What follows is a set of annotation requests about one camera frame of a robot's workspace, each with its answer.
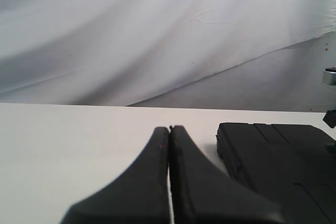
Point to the grey backdrop cloth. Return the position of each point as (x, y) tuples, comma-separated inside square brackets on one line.
[(222, 54)]

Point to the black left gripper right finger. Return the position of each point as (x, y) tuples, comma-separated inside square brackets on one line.
[(201, 193)]

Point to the black plastic tool case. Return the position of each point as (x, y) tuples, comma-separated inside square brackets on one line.
[(290, 164)]

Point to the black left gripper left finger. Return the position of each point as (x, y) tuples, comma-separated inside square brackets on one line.
[(138, 195)]

